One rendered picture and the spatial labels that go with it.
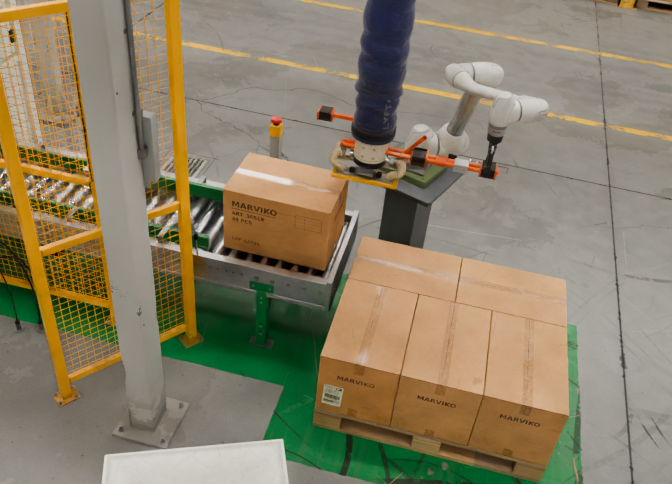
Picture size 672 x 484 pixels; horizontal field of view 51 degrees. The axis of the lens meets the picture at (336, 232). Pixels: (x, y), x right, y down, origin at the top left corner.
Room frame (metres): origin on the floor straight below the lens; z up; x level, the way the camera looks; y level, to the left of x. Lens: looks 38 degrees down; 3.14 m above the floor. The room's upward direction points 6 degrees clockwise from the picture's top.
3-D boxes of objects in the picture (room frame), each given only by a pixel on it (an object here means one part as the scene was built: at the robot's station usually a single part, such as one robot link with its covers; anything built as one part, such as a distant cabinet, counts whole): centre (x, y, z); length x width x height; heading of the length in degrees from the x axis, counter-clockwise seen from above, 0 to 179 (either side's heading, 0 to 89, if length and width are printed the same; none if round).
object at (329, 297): (3.16, -0.06, 0.48); 0.70 x 0.03 x 0.15; 170
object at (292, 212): (3.23, 0.29, 0.75); 0.60 x 0.40 x 0.40; 79
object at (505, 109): (3.06, -0.73, 1.61); 0.13 x 0.11 x 0.16; 108
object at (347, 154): (3.15, -0.13, 1.20); 0.34 x 0.25 x 0.06; 81
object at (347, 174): (3.06, -0.12, 1.16); 0.34 x 0.10 x 0.05; 81
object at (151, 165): (2.39, 0.84, 1.62); 0.20 x 0.05 x 0.30; 80
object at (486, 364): (2.75, -0.66, 0.34); 1.20 x 1.00 x 0.40; 80
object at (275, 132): (3.75, 0.42, 0.50); 0.07 x 0.07 x 1.00; 80
